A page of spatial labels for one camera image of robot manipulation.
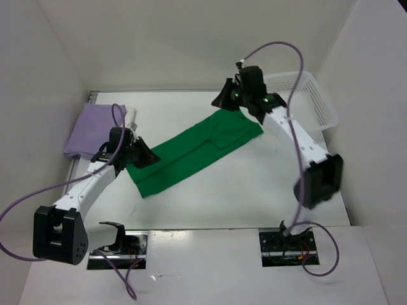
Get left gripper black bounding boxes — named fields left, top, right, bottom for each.
left=123, top=137, right=161, bottom=169

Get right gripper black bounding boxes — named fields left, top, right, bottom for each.
left=212, top=78, right=251, bottom=112

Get green shirt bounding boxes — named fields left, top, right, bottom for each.
left=127, top=109, right=263, bottom=198

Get white t shirt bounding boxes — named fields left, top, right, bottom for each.
left=125, top=107, right=137, bottom=137

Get purple shirt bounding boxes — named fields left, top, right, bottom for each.
left=64, top=103, right=115, bottom=158

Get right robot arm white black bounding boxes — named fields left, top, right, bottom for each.
left=212, top=76, right=343, bottom=250

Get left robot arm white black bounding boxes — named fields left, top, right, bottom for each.
left=32, top=136, right=160, bottom=265

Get white plastic basket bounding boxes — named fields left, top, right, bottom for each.
left=264, top=71, right=339, bottom=132

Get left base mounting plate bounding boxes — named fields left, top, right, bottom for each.
left=86, top=231, right=148, bottom=270

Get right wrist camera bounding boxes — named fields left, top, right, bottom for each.
left=239, top=65, right=266, bottom=92

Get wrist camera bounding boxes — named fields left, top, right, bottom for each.
left=239, top=65, right=266, bottom=92
left=106, top=127, right=134, bottom=153

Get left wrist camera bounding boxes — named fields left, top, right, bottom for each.
left=106, top=127, right=134, bottom=153

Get aluminium table edge rail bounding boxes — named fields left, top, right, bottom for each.
left=66, top=91, right=99, bottom=181

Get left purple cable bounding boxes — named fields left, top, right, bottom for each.
left=0, top=103, right=139, bottom=301

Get purple cable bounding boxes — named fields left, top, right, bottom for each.
left=238, top=41, right=340, bottom=276
left=0, top=103, right=139, bottom=301

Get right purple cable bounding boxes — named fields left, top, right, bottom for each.
left=238, top=41, right=340, bottom=276

